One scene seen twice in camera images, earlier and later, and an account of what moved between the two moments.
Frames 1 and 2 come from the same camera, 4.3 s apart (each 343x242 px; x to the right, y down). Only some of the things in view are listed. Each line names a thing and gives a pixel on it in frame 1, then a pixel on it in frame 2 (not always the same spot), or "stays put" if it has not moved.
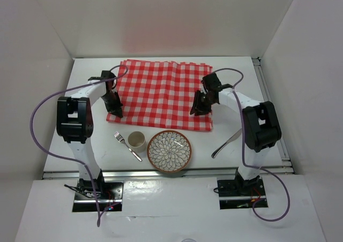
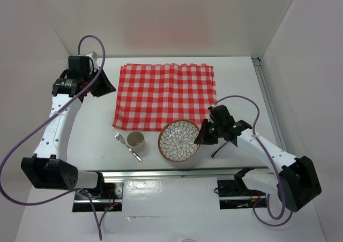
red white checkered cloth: (160, 94) stays put
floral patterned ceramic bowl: (169, 151) -> (176, 141)
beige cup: (136, 141) stays put
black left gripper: (116, 109) -> (106, 86)
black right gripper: (200, 110) -> (202, 137)
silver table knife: (233, 138) stays put
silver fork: (121, 139) stays put
